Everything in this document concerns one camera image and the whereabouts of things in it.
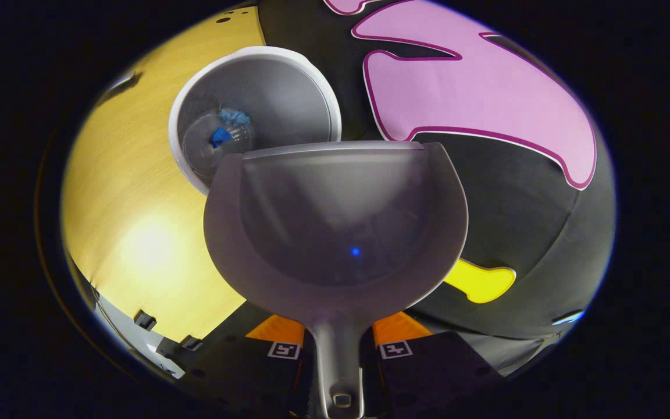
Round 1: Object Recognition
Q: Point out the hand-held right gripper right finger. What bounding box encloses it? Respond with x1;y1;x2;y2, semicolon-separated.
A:
361;311;507;419

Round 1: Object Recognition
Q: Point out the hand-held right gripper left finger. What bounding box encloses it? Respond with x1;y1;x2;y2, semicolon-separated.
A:
175;314;313;419

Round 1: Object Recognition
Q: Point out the grey dustpan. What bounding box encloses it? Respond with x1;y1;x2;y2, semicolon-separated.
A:
203;141;469;419

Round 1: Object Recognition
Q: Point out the light blue paper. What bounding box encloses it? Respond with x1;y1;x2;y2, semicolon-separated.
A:
219;108;251;127

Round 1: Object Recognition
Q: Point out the white ribbed garbage bin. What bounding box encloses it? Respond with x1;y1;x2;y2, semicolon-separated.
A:
168;46;343;197

